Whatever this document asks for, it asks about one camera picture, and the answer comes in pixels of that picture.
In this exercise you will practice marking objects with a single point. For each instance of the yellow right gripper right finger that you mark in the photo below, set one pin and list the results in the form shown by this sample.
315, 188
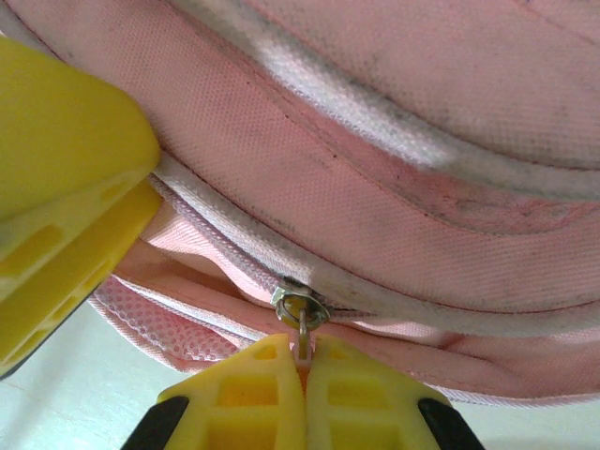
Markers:
365, 398

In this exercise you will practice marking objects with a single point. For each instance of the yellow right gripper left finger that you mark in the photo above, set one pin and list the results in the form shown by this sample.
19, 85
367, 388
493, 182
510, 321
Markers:
244, 398

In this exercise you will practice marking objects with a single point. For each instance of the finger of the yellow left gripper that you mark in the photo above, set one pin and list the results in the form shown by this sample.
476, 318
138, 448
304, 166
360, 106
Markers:
61, 262
65, 131

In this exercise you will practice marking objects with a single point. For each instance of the pink student backpack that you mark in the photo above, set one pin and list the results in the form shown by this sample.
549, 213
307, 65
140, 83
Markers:
375, 211

